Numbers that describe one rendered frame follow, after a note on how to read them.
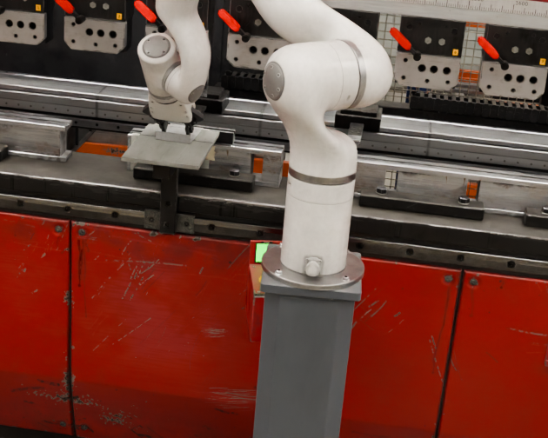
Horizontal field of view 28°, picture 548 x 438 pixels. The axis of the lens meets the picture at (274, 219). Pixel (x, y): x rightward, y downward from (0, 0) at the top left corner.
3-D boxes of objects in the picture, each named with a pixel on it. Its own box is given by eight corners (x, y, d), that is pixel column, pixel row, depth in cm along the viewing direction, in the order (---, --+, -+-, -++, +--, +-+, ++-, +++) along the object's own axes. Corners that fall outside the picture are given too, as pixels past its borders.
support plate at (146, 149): (120, 161, 249) (121, 156, 248) (148, 127, 273) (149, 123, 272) (198, 169, 247) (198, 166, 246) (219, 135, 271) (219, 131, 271)
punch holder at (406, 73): (392, 84, 257) (401, 15, 251) (393, 76, 265) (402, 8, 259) (456, 91, 256) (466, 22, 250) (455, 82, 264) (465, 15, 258)
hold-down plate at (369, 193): (358, 206, 266) (360, 194, 264) (360, 198, 271) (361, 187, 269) (483, 221, 263) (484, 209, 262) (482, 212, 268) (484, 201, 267)
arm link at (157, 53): (193, 82, 246) (165, 60, 249) (186, 46, 234) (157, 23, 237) (167, 105, 243) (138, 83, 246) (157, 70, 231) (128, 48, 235)
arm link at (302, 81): (369, 180, 192) (384, 47, 183) (281, 194, 183) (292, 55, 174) (330, 158, 202) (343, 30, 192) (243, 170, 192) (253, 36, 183)
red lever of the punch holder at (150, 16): (136, -1, 254) (166, 29, 256) (140, -4, 258) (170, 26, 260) (130, 5, 255) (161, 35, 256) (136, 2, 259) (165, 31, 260)
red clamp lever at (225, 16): (220, 9, 252) (250, 38, 254) (223, 5, 256) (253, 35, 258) (215, 14, 253) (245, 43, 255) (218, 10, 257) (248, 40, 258)
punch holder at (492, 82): (477, 94, 256) (488, 24, 249) (476, 84, 263) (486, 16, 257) (542, 101, 254) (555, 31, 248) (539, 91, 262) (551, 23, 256)
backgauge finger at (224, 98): (164, 126, 276) (165, 107, 274) (185, 98, 300) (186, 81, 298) (210, 131, 275) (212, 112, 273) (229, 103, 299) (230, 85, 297)
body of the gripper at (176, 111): (191, 76, 249) (197, 104, 259) (149, 71, 251) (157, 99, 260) (184, 103, 246) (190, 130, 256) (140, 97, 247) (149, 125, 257)
